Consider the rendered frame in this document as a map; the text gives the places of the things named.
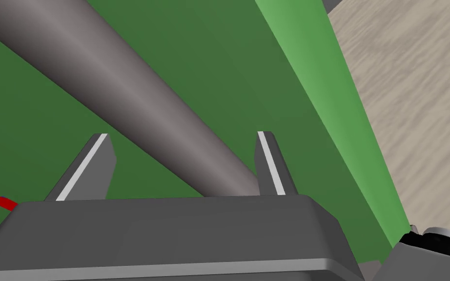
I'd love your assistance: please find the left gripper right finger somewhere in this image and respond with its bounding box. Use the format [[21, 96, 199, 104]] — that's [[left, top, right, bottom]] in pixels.
[[254, 131, 299, 197]]

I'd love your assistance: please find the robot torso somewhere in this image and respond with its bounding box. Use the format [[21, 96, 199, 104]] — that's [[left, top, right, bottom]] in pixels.
[[373, 214, 450, 281]]

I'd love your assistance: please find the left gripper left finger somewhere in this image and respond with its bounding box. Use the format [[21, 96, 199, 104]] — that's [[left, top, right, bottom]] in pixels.
[[44, 132, 117, 202]]

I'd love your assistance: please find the grey bar handle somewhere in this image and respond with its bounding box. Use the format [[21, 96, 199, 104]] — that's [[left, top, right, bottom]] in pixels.
[[0, 0, 261, 198]]

